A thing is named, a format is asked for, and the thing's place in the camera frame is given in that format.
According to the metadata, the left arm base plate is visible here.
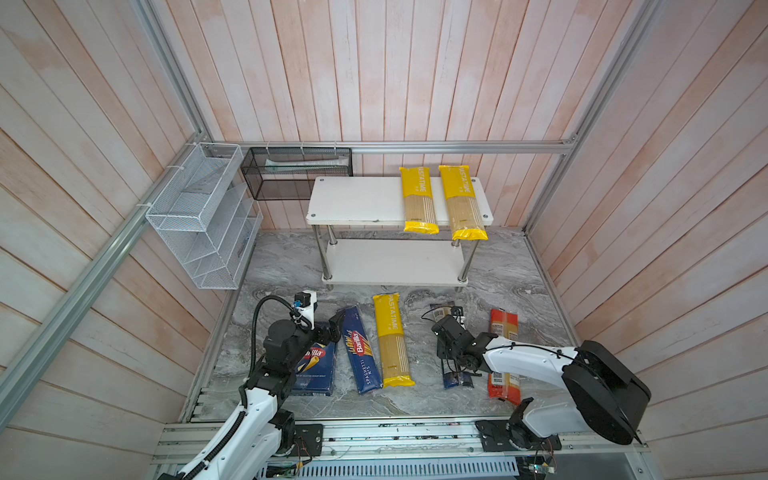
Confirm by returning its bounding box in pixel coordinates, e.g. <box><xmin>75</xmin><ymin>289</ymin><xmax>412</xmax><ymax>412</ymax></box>
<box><xmin>275</xmin><ymin>423</ymin><xmax>324</xmax><ymax>458</ymax></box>

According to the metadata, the white two-tier shelf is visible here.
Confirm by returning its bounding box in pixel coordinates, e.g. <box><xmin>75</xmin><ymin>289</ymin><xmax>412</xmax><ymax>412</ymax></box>
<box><xmin>306</xmin><ymin>177</ymin><xmax>478</xmax><ymax>288</ymax></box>

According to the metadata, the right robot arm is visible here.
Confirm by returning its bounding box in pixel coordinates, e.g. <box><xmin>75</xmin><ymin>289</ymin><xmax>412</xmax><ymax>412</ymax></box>
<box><xmin>431</xmin><ymin>316</ymin><xmax>651</xmax><ymax>451</ymax></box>

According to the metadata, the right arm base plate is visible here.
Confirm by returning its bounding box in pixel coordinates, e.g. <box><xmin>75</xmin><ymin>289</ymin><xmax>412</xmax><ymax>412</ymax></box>
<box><xmin>475</xmin><ymin>419</ymin><xmax>562</xmax><ymax>452</ymax></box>

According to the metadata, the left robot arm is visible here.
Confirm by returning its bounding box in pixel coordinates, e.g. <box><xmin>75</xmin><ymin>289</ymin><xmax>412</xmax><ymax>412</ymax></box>
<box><xmin>159</xmin><ymin>290</ymin><xmax>343</xmax><ymax>479</ymax></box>

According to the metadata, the aluminium front rail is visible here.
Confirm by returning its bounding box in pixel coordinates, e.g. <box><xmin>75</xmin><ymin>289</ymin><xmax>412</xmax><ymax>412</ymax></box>
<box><xmin>151</xmin><ymin>415</ymin><xmax>650</xmax><ymax>466</ymax></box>

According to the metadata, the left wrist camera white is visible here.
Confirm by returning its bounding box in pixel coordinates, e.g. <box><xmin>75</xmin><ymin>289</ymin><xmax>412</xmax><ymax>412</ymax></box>
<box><xmin>294</xmin><ymin>290</ymin><xmax>317</xmax><ymax>329</ymax></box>

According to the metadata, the black mesh basket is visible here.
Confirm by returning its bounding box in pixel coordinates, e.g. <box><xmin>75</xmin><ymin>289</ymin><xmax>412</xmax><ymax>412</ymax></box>
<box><xmin>241</xmin><ymin>146</ymin><xmax>354</xmax><ymax>201</ymax></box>

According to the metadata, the yellow Pastatime spaghetti bag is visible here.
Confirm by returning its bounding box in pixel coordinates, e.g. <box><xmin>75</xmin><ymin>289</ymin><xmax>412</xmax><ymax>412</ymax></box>
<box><xmin>439</xmin><ymin>165</ymin><xmax>488</xmax><ymax>241</ymax></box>
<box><xmin>400</xmin><ymin>167</ymin><xmax>439</xmax><ymax>235</ymax></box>
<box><xmin>373</xmin><ymin>293</ymin><xmax>415</xmax><ymax>388</ymax></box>

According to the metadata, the blue Barilla rigatoni box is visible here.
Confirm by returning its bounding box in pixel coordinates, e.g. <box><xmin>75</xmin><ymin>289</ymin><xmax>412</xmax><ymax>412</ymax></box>
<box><xmin>291</xmin><ymin>343</ymin><xmax>336</xmax><ymax>396</ymax></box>

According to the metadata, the red-end spaghetti bag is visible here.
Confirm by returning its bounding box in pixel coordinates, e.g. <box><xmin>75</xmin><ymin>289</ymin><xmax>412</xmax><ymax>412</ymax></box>
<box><xmin>488</xmin><ymin>309</ymin><xmax>521</xmax><ymax>405</ymax></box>

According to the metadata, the white wire mesh organizer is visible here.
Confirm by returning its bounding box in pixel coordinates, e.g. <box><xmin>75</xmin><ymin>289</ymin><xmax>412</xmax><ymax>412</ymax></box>
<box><xmin>146</xmin><ymin>143</ymin><xmax>263</xmax><ymax>290</ymax></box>

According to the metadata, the blue-end spaghetti bag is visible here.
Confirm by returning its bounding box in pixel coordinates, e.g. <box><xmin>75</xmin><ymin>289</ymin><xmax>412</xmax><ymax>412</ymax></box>
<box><xmin>426</xmin><ymin>301</ymin><xmax>474</xmax><ymax>389</ymax></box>

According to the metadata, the blue Barilla spaghetti box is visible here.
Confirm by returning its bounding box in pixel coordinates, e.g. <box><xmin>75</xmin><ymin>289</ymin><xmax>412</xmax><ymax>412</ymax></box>
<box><xmin>341</xmin><ymin>307</ymin><xmax>383</xmax><ymax>394</ymax></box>

